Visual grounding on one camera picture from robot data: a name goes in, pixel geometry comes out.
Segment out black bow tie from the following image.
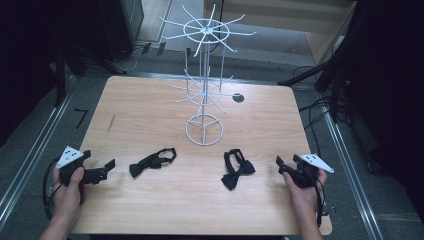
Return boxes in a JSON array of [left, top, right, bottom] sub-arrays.
[[128, 147, 178, 179], [220, 148, 257, 192]]

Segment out metal floor rail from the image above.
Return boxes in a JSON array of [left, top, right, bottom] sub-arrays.
[[321, 98, 386, 240], [0, 74, 78, 231]]

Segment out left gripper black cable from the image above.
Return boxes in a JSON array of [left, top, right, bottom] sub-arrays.
[[42, 157, 64, 221]]

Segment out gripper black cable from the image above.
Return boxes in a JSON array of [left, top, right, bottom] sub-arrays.
[[42, 157, 64, 221], [311, 171, 329, 229]]

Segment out person's left hand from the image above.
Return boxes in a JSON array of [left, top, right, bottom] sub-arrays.
[[52, 166, 90, 222]]

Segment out black upright stand post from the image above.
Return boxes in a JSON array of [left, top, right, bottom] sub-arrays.
[[53, 39, 68, 108]]

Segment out dark cabinet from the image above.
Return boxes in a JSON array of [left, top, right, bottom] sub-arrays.
[[99, 0, 145, 64]]

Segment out black floor cables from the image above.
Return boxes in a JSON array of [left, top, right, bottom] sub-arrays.
[[291, 64, 349, 159]]

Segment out light wooden cabinet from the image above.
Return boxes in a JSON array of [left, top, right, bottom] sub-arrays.
[[203, 0, 358, 66]]

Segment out black stand leg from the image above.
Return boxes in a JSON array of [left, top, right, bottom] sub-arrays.
[[277, 58, 336, 88]]

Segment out white wire display rack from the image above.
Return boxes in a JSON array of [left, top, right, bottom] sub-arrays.
[[158, 3, 258, 147]]

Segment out person's right hand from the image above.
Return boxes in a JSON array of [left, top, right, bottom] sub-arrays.
[[282, 168, 329, 219]]

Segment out white floor cable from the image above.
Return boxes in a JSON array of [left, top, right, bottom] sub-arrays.
[[121, 44, 145, 74]]

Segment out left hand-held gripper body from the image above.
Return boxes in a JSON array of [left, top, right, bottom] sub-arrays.
[[55, 145, 110, 187]]

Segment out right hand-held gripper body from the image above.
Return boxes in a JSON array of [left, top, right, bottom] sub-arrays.
[[283, 153, 335, 189]]

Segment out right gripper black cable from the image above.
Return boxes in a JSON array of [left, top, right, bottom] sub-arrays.
[[311, 171, 329, 229]]

